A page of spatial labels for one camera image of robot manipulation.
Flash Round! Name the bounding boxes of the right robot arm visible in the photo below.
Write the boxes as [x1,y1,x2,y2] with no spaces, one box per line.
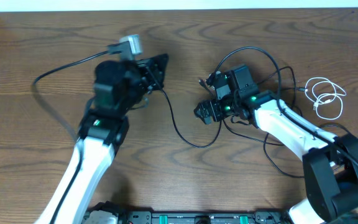
[194,65,358,223]

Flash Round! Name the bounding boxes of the thin black USB cable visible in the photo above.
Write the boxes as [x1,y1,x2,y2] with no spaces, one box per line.
[222,66,351,179]

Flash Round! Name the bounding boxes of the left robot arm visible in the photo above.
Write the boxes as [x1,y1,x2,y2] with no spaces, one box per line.
[36,54,169,223]

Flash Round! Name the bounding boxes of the white USB cable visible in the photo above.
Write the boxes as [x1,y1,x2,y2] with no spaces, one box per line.
[304,77,347,121]

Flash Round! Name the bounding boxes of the thick black USB cable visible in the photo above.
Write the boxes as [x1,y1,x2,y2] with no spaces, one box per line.
[146,67,223,149]

